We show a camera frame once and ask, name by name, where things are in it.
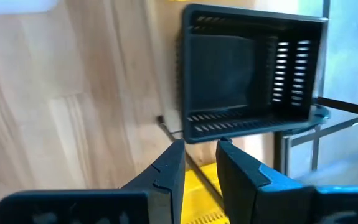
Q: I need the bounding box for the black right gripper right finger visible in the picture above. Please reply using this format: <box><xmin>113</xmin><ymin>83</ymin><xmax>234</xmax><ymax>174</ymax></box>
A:
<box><xmin>215</xmin><ymin>139</ymin><xmax>358</xmax><ymax>224</ymax></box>

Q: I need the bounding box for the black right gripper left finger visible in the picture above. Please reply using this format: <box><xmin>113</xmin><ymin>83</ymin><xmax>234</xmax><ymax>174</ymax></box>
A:
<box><xmin>0</xmin><ymin>139</ymin><xmax>186</xmax><ymax>224</ymax></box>

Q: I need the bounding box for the yellow slotted plastic basket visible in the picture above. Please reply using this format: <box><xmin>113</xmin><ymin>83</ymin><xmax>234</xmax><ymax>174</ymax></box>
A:
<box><xmin>180</xmin><ymin>161</ymin><xmax>231</xmax><ymax>224</ymax></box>

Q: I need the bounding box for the black slotted plastic basket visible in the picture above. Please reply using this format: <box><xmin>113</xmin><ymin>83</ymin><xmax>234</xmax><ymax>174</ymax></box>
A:
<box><xmin>176</xmin><ymin>3</ymin><xmax>331</xmax><ymax>145</ymax></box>

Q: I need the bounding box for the black metal shelf frame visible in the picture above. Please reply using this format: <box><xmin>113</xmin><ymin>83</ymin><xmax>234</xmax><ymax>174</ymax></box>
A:
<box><xmin>156</xmin><ymin>93</ymin><xmax>358</xmax><ymax>203</ymax></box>

